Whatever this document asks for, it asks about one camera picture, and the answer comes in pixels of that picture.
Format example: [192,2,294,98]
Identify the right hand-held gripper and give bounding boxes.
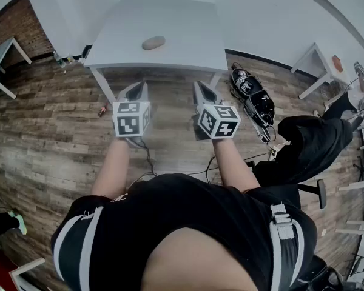
[193,81,242,141]

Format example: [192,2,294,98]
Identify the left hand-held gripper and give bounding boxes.
[112,81,152,142]

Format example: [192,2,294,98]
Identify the beige oval glasses case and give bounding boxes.
[141,35,166,52]

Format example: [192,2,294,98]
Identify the person's left forearm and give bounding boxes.
[90,138,130,198]

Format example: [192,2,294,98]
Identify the person's right forearm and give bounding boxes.
[211,137,261,193]

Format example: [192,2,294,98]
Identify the open black equipment case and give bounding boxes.
[229,67,275,127]

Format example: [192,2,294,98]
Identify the person's black shirt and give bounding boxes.
[50,172,319,291]

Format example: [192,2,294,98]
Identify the clear water bottle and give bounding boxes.
[52,50,67,69]

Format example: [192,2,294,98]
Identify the black jacket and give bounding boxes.
[254,93,364,188]

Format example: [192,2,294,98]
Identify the white square table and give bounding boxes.
[83,0,230,103]

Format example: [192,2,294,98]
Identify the white side table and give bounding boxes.
[290,42,353,100]
[0,37,33,100]

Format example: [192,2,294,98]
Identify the black office chair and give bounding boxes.
[296,178,328,210]

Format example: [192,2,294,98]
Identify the orange flat object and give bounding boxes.
[331,55,344,72]

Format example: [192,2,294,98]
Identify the black folding chair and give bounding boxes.
[348,254,364,278]

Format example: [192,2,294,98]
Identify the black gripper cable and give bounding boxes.
[130,138,159,190]
[187,153,223,184]

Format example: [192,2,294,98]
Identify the white harness strap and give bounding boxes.
[52,206,104,291]
[269,203,305,291]

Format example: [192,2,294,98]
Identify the white wooden frame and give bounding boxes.
[8,256,46,291]

